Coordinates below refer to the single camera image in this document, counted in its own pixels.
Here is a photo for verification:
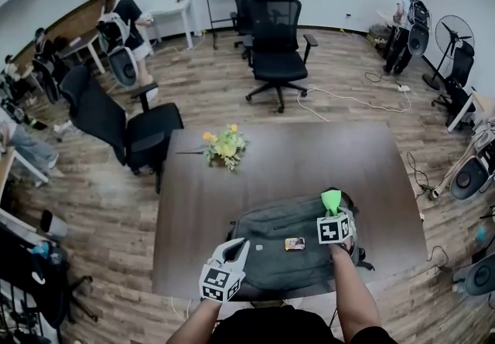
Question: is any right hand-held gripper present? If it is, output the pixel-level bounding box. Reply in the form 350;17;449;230
316;207;356;246

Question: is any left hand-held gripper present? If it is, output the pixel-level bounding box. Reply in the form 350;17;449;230
199;237;251;303

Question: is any green cloth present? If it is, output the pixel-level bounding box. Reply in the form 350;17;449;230
320;189;343;216

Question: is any grey backpack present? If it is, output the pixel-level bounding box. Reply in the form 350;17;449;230
225;195;375;291

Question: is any person's left forearm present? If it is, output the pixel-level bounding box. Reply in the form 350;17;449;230
166;298;224;344

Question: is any person's right forearm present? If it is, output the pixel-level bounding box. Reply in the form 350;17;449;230
329;242;384;344

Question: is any small orange patterned card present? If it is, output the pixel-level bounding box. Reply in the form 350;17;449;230
284;237;307;253

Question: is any person's black shirt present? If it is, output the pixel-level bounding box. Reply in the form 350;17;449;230
211;305;400;344

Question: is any yellow orange flower bouquet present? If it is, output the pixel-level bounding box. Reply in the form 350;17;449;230
176;124;249;172

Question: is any black fabric office chair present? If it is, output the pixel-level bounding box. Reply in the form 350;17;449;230
59;63;185;176

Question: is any black standing fan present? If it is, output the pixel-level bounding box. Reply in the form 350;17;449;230
421;14;476;91

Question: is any small white table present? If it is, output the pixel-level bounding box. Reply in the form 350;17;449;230
148;0;195;50

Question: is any wooden desk with white legs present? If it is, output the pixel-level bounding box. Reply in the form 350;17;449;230
57;29;108;75

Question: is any white floor cable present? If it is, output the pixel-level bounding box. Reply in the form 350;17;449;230
295;83;413;123

